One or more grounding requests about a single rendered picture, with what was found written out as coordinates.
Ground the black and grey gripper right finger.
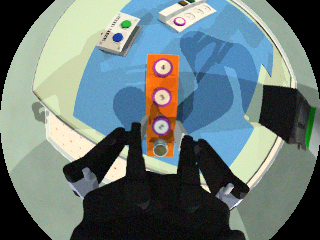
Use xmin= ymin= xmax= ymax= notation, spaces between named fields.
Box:
xmin=174 ymin=120 xmax=250 ymax=214

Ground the orange tube rack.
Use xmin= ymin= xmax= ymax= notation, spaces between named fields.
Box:
xmin=146 ymin=54 xmax=179 ymax=157

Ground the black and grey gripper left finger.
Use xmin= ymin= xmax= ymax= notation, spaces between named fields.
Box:
xmin=63 ymin=116 xmax=151 ymax=211

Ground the blue flat mat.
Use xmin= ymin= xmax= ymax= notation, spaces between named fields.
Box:
xmin=73 ymin=0 xmax=273 ymax=167

